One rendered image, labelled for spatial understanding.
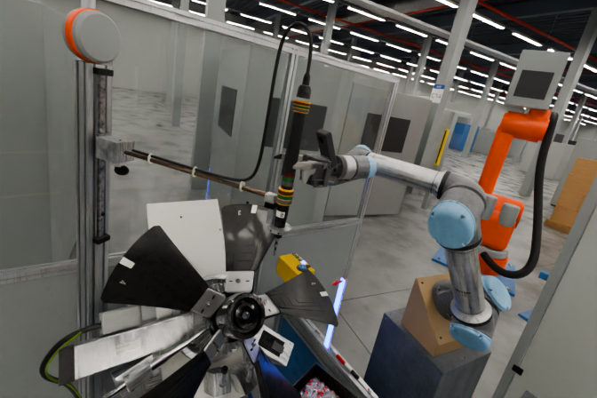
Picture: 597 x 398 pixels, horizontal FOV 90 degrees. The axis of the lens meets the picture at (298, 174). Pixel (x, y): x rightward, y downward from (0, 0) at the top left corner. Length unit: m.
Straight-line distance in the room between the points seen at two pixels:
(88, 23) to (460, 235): 1.21
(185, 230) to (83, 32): 0.69
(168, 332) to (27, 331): 0.83
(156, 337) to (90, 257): 0.49
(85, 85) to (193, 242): 0.62
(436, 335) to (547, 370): 1.35
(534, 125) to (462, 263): 3.65
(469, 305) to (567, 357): 1.48
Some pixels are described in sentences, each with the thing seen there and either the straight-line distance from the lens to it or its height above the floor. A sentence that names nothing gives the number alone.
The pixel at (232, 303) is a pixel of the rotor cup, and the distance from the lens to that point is 0.90.
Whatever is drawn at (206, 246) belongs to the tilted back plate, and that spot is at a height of 1.22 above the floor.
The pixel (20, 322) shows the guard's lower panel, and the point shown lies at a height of 0.77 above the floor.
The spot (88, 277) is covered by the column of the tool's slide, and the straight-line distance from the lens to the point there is 1.42.
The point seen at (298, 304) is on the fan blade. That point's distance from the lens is 1.06.
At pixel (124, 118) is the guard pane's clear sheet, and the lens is 1.38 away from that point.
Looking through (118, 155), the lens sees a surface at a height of 1.53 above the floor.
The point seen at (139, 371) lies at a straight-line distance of 0.98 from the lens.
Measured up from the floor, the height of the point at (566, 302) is 0.96.
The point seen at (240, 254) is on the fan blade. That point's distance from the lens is 1.00.
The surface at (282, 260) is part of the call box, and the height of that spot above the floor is 1.07.
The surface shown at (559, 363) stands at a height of 0.60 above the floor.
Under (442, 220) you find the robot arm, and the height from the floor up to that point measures 1.58.
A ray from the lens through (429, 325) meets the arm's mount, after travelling 1.35.
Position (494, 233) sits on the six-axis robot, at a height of 0.60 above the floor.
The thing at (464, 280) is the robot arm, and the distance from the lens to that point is 1.04.
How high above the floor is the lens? 1.83
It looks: 15 degrees down
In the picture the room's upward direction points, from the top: 11 degrees clockwise
